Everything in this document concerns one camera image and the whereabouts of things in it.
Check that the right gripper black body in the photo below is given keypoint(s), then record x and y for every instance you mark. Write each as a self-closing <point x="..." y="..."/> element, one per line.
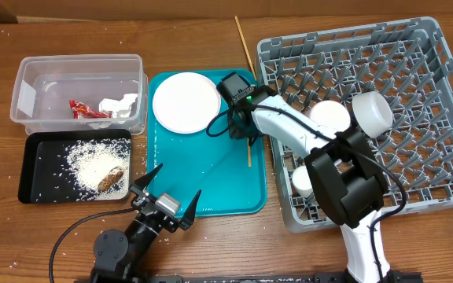
<point x="244" y="130"/>

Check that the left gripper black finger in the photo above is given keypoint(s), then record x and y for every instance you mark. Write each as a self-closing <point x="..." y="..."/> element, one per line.
<point x="189" y="215"/>
<point x="145" y="180"/>

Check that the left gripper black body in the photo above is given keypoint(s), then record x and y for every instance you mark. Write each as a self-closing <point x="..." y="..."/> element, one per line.
<point x="172" y="224"/>

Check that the large white plate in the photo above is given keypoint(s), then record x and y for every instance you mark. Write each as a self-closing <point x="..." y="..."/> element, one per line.
<point x="186" y="102"/>

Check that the white paper cup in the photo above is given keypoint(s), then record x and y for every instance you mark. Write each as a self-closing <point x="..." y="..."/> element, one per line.
<point x="301" y="182"/>

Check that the small pink bowl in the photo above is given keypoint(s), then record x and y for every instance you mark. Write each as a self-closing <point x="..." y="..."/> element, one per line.
<point x="331" y="114"/>

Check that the red snack wrapper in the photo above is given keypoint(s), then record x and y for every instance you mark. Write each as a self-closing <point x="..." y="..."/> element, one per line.
<point x="82" y="111"/>

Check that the grey bowl with rice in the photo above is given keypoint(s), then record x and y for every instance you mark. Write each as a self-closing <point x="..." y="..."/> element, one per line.
<point x="372" y="113"/>

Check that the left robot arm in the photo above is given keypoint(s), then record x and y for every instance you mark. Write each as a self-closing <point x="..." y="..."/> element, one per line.
<point x="118" y="253"/>

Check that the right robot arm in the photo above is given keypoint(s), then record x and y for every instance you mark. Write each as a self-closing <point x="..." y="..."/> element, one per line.
<point x="341" y="172"/>

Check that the grey dishwasher rack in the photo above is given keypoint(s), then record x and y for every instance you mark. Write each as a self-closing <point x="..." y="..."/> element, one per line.
<point x="410" y="64"/>

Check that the brown food scrap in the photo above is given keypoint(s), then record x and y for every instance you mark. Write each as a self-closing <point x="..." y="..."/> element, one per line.
<point x="110" y="179"/>

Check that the teal plastic tray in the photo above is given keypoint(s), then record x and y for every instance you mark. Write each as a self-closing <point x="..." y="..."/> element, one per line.
<point x="217" y="166"/>

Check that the white rice pile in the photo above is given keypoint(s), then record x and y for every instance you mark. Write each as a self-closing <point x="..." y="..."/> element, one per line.
<point x="87" y="162"/>

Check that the crumpled white napkin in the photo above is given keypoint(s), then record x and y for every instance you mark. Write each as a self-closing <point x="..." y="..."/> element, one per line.
<point x="118" y="109"/>

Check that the black plastic tray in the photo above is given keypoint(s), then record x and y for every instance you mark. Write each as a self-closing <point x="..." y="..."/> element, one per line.
<point x="46" y="176"/>

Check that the clear plastic bin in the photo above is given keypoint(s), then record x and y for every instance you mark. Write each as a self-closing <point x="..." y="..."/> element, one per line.
<point x="45" y="85"/>

